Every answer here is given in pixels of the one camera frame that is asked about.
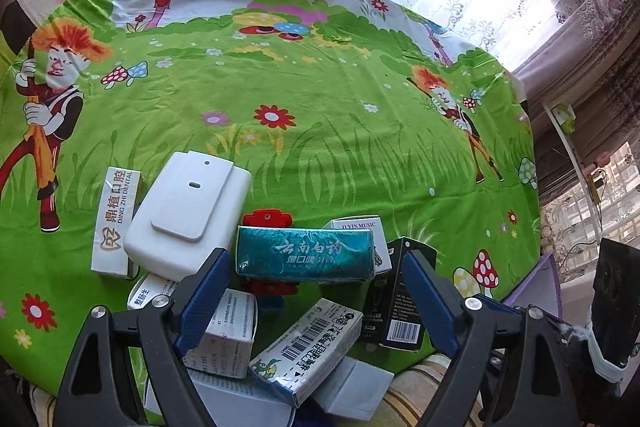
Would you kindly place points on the purple white cardboard box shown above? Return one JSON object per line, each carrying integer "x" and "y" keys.
{"x": 540, "y": 288}

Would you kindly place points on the white plastic device case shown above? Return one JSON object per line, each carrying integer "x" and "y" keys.
{"x": 193, "y": 207}

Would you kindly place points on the white text medicine box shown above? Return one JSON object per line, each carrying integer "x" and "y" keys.
{"x": 227, "y": 344}

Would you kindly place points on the white dental box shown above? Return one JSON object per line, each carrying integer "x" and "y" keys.
{"x": 116, "y": 221}

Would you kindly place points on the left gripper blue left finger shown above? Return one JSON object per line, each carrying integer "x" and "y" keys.
{"x": 196, "y": 299}

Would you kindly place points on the white side table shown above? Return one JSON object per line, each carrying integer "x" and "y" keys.
{"x": 577, "y": 167}

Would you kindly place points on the green cartoon tablecloth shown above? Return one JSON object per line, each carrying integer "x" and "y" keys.
{"x": 337, "y": 108}

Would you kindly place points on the teal toothpaste box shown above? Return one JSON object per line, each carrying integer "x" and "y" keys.
{"x": 291, "y": 255}

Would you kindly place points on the pink curtain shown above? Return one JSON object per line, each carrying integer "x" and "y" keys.
{"x": 591, "y": 63}

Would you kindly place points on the striped beige cushion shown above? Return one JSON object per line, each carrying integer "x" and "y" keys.
{"x": 407, "y": 398}

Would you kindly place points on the white flat box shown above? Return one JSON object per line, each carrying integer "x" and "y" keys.
{"x": 235, "y": 402}

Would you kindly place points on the plain white square box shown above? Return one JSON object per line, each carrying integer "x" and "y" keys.
{"x": 354, "y": 390}

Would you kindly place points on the white saxophone music box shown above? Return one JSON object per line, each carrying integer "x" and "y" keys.
{"x": 366, "y": 248}

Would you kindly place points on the white barcode medicine box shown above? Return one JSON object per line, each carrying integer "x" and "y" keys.
{"x": 303, "y": 357}

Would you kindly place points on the green tissue pack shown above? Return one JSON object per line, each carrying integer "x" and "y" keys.
{"x": 565, "y": 116}

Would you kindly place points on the black product box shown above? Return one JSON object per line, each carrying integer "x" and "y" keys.
{"x": 390, "y": 318}

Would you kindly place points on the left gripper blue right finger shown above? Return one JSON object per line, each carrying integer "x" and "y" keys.
{"x": 439, "y": 304}

